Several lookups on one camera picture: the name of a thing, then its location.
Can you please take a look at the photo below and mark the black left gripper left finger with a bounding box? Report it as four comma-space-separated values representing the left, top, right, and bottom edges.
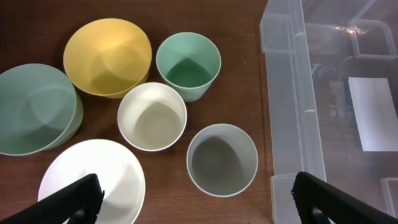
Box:
1, 174, 104, 224

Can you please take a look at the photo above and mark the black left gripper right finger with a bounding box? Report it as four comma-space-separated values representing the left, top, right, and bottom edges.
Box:
291, 172, 397, 224

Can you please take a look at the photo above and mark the white bowl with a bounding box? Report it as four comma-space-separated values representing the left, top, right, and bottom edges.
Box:
38, 139, 146, 224

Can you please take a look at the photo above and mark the green bowl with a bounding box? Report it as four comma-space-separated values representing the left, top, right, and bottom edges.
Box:
1, 63, 83, 156

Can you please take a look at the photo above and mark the grey cup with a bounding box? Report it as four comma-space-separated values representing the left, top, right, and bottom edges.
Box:
186, 123, 259, 198

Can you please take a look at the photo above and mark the white label in bin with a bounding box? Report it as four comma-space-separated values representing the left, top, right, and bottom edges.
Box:
348, 77, 397, 152

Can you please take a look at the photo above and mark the cream cup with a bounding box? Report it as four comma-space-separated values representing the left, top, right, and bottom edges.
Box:
117, 82, 188, 152

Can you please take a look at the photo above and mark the yellow bowl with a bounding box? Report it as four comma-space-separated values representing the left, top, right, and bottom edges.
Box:
63, 18, 152, 98

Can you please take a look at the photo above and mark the clear plastic storage bin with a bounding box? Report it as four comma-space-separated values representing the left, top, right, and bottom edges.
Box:
260, 0, 397, 223

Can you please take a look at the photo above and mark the green cup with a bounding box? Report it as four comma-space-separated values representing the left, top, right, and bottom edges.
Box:
155, 32, 222, 102

